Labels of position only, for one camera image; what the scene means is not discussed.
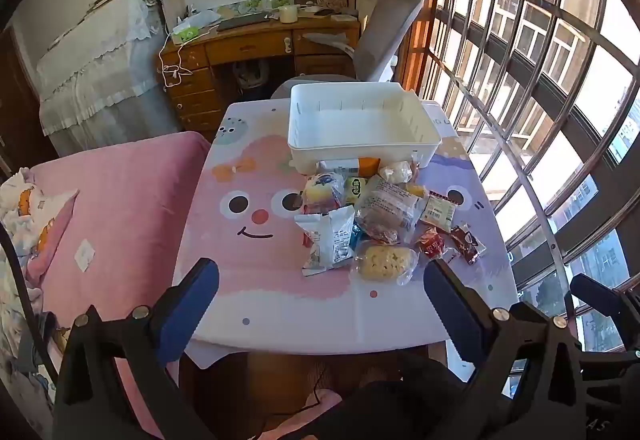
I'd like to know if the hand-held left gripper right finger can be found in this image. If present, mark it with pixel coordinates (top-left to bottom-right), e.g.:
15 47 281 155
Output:
422 259 588 440

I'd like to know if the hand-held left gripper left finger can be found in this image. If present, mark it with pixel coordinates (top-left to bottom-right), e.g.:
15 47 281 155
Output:
52 258 221 440

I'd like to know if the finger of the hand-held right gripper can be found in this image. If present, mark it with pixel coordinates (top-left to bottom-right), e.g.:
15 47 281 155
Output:
570 273 640 353

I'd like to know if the cream biscuit packet red trim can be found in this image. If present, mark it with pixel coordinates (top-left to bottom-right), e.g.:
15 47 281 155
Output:
419 191 459 234

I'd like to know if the large clear bread packet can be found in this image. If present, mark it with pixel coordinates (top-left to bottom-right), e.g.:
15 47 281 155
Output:
354 176 425 244

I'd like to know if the white and blue snack packet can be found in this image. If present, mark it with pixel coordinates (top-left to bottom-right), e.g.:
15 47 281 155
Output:
294 206 357 277

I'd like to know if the white plastic bin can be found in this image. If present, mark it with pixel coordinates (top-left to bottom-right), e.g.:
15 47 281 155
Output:
287 81 443 175

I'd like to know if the printed cartoon table cover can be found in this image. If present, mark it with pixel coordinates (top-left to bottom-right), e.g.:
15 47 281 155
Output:
172 99 519 357

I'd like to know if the dark red snack packet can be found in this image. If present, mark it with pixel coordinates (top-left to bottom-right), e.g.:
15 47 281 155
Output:
449 224 487 266

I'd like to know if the clear packet with yellow cake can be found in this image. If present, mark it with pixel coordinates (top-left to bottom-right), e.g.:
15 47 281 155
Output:
349 241 419 287

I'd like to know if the pink blanket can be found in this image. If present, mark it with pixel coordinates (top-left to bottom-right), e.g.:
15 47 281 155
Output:
25 131 212 440

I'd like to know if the clear packet with pale bun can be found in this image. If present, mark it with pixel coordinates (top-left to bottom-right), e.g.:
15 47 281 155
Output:
378 160 419 184

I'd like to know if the small green snack packet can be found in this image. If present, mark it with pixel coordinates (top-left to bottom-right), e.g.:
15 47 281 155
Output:
344 176 369 207

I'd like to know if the colourful cartoon snack packet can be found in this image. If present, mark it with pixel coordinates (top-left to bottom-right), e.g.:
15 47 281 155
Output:
301 171 347 215

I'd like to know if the orange and white snack packet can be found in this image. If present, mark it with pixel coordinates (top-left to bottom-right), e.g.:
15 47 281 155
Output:
319 158 382 177

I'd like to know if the patterned quilt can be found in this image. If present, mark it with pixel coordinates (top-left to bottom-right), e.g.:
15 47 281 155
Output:
0 166 80 281

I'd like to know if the metal window grille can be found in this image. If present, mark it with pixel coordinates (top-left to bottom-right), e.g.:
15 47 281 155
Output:
400 0 640 371

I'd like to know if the white lace cloth cover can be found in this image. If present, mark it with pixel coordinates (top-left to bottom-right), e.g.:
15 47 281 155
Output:
36 0 182 157

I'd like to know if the wooden desk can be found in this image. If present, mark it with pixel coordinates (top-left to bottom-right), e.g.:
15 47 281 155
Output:
159 14 362 133

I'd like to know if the dark wooden door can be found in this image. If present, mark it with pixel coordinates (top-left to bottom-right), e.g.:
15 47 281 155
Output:
0 25 58 176

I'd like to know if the green tissue box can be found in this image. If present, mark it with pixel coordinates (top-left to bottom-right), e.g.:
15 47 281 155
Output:
169 11 222 46

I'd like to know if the grey office chair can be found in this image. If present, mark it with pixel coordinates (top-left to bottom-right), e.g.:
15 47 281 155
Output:
270 0 437 102

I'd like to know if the black keyboard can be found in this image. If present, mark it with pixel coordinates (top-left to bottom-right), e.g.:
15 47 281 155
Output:
216 12 272 32

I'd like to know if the black cable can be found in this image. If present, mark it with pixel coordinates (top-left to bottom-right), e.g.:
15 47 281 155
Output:
0 220 58 401

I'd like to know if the white charging cable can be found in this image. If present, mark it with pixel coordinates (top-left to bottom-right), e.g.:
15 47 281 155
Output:
159 22 221 88

